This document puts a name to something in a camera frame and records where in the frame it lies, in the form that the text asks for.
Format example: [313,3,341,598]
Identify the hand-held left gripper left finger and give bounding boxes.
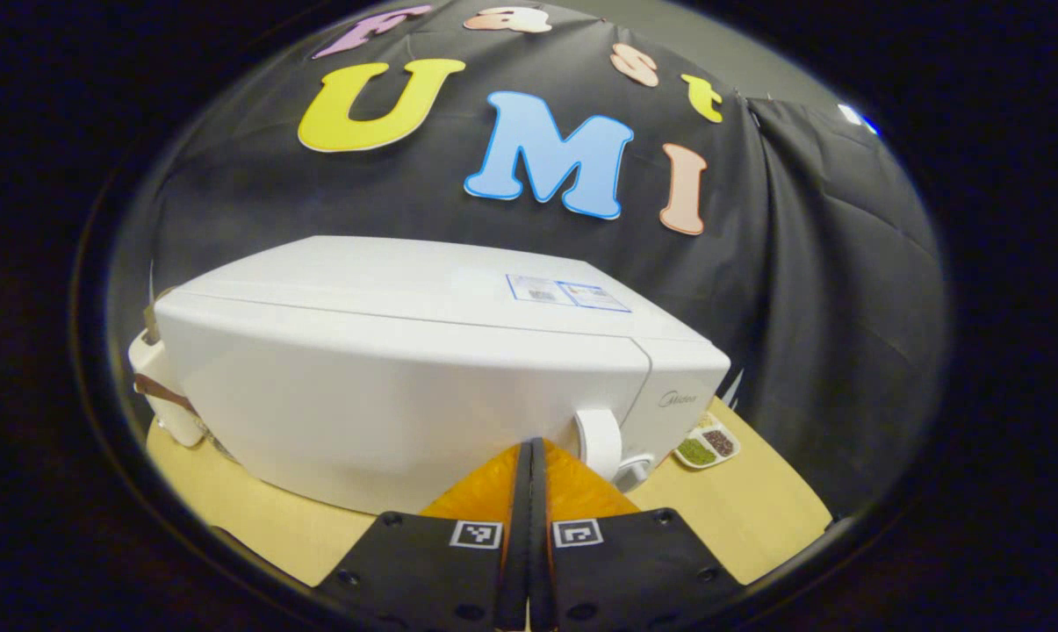
[313,439,535,631]

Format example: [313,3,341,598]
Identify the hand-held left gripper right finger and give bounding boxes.
[532,437,749,631]

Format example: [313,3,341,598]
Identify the white microwave oven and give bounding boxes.
[153,234,731,517]

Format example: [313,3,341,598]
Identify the white divided dish of beans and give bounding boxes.
[673,413,742,470]

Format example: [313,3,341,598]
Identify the white toaster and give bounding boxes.
[127,329,206,449]

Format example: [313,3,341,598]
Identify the dark brown utensil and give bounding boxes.
[133,376,198,413]

